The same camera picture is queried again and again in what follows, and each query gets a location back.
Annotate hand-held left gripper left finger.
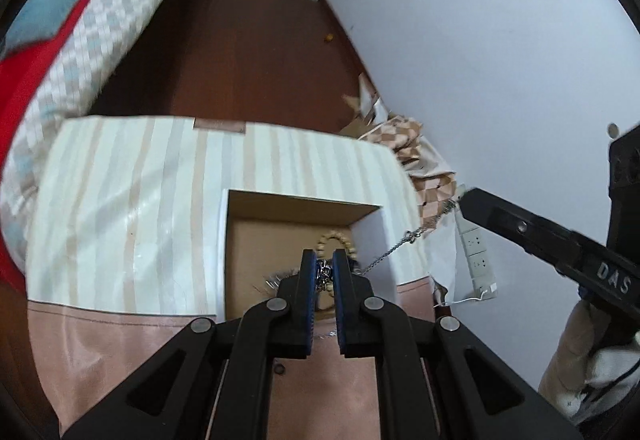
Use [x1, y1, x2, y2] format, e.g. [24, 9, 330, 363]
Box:
[60, 249, 318, 440]

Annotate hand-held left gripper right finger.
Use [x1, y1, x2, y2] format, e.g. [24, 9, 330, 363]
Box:
[332, 249, 586, 440]

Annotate silver chain necklace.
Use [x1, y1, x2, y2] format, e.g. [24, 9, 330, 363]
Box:
[318, 199, 460, 293]

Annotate silver hair clip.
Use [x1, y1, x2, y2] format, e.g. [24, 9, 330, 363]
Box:
[254, 270, 301, 297]

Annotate white power strip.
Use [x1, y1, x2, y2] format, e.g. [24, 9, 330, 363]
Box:
[457, 214, 497, 297]

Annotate red blanket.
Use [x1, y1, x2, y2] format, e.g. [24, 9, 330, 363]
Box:
[0, 0, 198, 277]

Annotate torn cardboard pieces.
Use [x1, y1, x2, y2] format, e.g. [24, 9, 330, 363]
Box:
[341, 72, 390, 137]

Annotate striped fabric storage box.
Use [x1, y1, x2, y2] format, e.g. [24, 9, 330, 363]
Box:
[25, 116, 437, 440]

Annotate person's right forearm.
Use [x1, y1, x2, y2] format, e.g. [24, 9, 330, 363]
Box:
[538, 299, 640, 427]

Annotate bed with checkered quilt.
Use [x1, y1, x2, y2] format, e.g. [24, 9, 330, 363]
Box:
[0, 0, 217, 278]

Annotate wooden bead bracelet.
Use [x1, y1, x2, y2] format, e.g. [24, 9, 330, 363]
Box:
[314, 230, 360, 312]

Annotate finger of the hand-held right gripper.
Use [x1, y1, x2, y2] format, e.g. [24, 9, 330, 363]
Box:
[458, 187, 640, 317]

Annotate cardboard box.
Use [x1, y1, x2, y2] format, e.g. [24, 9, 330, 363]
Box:
[218, 188, 402, 322]

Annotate checkered paper bag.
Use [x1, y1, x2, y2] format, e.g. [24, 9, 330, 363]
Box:
[359, 115, 462, 242]

